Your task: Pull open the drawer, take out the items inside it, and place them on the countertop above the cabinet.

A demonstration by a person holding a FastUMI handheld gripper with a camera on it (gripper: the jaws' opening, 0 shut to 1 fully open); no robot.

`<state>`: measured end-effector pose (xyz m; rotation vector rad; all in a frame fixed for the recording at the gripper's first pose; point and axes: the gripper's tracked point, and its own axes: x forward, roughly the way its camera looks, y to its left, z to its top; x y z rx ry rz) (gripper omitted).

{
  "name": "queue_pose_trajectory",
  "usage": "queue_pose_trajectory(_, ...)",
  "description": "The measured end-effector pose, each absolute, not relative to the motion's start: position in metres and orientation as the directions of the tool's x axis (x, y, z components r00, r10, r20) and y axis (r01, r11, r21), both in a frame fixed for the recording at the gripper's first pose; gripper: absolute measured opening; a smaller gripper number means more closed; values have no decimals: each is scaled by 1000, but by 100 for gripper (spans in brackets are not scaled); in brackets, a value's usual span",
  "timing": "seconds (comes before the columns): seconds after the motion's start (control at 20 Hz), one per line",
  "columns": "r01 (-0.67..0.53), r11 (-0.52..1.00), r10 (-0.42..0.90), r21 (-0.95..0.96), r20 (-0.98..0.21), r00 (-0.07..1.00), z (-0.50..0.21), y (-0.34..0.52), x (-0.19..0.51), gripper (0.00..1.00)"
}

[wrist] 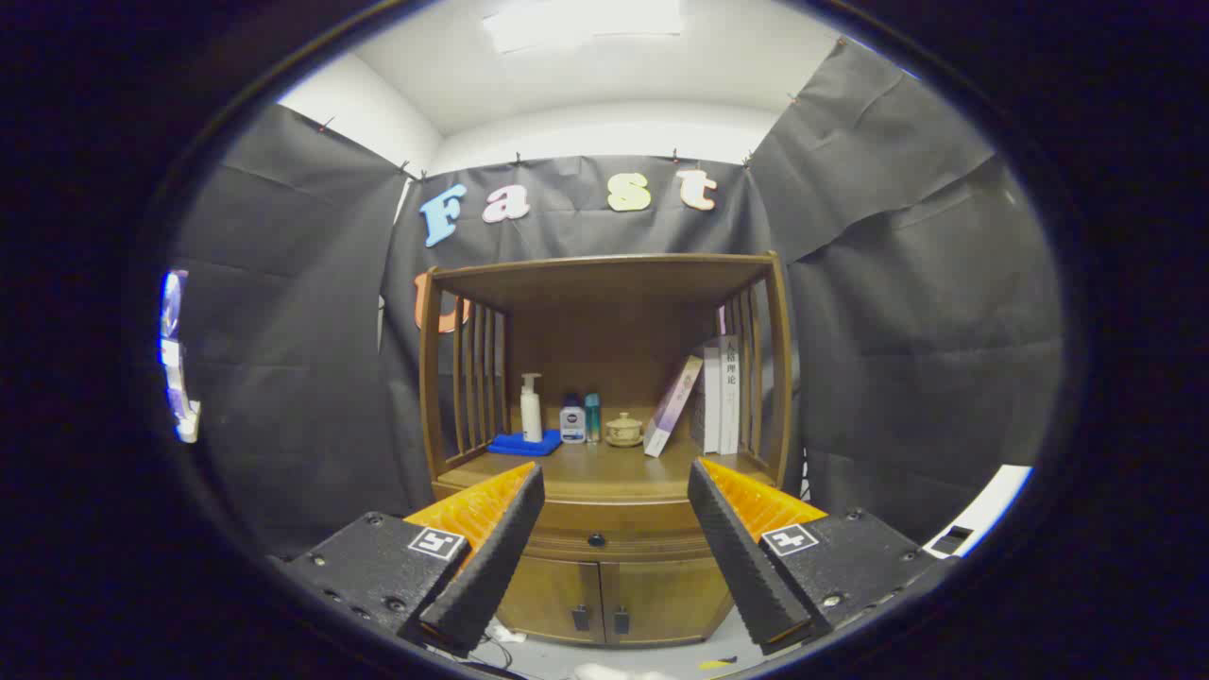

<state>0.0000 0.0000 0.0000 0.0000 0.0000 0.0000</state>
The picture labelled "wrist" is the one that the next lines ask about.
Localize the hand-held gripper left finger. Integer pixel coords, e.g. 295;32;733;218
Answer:
269;461;547;659

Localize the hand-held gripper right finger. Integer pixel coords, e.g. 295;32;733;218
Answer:
687;457;960;655

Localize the brown wooden drawer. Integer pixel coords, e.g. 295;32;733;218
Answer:
527;499;715;566

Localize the wooden cabinet door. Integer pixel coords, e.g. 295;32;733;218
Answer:
601;557;733;647
496;555;605;645

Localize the wooden countertop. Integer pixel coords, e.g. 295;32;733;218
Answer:
436;436;777;502

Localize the brown wooden cabinet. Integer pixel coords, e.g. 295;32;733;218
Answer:
416;251;796;649

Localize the blue folded cloth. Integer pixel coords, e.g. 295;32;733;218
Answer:
487;430;564;457

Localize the white pump bottle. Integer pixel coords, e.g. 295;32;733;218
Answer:
519;372;545;443

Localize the patterned cover book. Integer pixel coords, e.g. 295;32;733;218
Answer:
690;345;724;452

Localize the white spine book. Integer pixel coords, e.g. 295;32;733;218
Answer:
718;334;741;456

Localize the purple cover book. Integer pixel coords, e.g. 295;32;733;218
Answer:
643;355;705;458

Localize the white box with black slot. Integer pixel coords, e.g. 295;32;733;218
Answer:
921;465;1033;560

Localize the ceiling light panel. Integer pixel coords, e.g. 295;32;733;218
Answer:
482;0;685;55

